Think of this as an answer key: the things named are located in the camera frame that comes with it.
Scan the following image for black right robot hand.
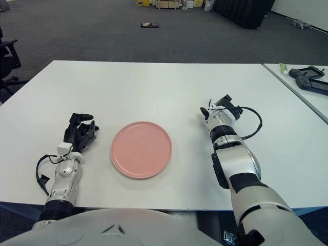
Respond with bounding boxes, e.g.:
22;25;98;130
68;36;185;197
200;94;243;120

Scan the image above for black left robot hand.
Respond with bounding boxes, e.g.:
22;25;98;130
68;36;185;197
63;112;100;154

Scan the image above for pink round plate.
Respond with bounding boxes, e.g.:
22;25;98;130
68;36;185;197
110;121;173;179

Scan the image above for black cabinet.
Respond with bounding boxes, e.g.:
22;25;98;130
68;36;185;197
212;0;276;30

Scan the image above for black office chair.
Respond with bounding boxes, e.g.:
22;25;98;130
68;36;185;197
0;25;28;95

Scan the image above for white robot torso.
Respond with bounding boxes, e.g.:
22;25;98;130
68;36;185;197
0;207;223;246

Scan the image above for grey robot dog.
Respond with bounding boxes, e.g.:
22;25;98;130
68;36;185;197
291;18;313;30

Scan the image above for wooden crate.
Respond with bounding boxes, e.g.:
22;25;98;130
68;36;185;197
155;0;180;10

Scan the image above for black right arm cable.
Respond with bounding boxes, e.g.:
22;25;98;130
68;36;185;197
235;106;263;140

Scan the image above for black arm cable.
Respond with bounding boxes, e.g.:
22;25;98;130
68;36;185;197
35;153;61;197
235;106;263;140

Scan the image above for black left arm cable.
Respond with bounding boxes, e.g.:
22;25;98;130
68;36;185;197
35;153;61;197

